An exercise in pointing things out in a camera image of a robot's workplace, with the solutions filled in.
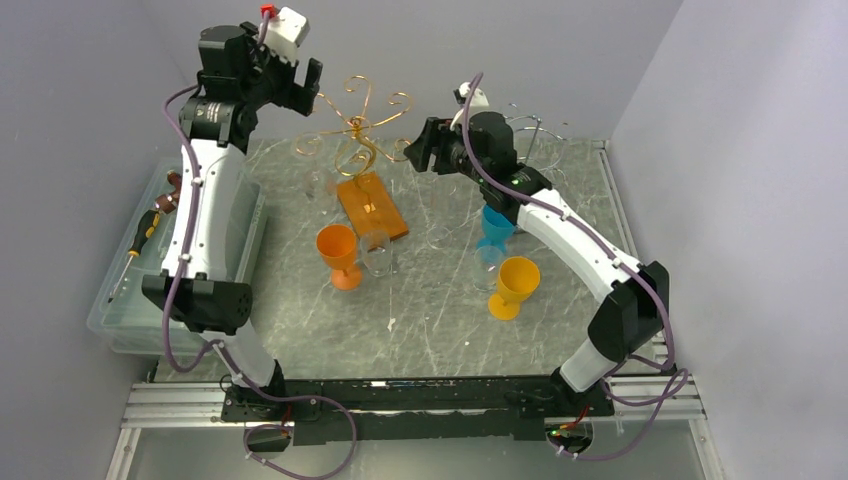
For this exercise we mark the yellow plastic goblet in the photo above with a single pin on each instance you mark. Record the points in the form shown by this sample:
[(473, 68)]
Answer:
[(518, 278)]

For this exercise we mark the blue plastic goblet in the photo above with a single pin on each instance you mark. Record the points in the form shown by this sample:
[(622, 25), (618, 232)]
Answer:
[(496, 230)]

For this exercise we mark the clear tall glass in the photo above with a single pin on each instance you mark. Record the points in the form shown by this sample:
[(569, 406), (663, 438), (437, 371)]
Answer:
[(487, 261)]

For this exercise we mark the clear pink tinted glass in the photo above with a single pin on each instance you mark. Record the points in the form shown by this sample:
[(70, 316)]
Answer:
[(439, 234)]

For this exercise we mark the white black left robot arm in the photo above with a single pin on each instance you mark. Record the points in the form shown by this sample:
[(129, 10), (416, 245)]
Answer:
[(204, 309)]

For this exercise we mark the black yellow screwdriver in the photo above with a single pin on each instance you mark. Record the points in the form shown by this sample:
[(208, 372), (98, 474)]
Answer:
[(145, 228)]

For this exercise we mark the gold wire glass rack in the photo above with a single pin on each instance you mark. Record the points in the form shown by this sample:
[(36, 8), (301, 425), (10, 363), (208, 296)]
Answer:
[(362, 194)]

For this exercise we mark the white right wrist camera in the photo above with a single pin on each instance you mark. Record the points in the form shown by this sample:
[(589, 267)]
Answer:
[(475, 102)]

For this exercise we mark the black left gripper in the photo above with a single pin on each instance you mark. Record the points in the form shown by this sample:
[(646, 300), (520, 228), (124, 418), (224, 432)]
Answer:
[(288, 97)]

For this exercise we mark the clear wine glass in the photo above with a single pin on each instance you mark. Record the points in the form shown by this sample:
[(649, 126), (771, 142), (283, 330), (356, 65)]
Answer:
[(319, 183)]

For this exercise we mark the chrome wire glass rack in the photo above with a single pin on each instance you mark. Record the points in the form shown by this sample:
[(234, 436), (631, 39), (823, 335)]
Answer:
[(537, 145)]

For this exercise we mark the clear small glass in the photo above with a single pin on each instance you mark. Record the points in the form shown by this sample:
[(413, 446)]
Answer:
[(376, 252)]

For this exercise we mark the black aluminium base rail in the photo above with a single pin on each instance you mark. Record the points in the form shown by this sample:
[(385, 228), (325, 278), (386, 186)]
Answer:
[(523, 408)]

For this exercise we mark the orange plastic goblet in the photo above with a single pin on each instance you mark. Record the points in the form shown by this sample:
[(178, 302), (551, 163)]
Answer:
[(337, 244)]

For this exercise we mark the brown bronze faucet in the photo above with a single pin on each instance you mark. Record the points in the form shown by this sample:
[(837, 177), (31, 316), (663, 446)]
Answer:
[(169, 201)]

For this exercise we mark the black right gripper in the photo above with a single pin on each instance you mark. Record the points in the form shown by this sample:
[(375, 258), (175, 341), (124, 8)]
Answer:
[(436, 135)]

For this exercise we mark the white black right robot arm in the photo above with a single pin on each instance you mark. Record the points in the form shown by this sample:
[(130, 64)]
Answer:
[(632, 295)]

